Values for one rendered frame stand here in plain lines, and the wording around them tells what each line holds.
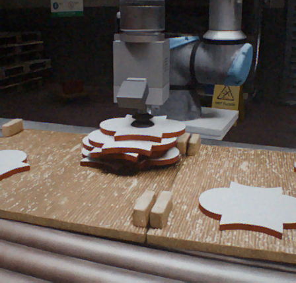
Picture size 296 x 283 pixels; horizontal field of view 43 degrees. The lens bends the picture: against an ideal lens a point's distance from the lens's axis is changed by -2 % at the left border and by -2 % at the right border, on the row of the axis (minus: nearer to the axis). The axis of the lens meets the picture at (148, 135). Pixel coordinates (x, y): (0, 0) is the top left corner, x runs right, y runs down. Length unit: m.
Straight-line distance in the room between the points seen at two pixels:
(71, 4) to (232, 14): 5.40
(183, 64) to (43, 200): 0.62
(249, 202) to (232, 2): 0.60
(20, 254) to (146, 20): 0.39
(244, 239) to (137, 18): 0.37
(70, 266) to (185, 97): 0.72
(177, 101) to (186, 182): 0.49
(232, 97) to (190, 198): 3.64
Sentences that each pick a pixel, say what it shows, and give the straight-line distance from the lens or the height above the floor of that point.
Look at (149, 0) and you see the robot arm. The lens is 0.63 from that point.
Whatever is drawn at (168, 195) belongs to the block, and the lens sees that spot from 0.53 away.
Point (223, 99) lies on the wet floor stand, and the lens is 4.22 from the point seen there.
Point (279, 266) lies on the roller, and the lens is 0.51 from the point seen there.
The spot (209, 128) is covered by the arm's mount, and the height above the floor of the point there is 0.90.
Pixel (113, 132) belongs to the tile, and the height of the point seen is 1.00.
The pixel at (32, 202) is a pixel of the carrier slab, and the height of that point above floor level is 0.94.
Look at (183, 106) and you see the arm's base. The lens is 1.09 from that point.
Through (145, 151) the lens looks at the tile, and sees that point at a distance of 0.61.
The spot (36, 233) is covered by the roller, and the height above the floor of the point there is 0.92.
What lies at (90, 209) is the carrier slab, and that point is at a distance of 0.55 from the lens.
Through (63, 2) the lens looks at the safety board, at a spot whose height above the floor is 1.33.
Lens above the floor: 1.20
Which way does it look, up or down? 18 degrees down
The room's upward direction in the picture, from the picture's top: straight up
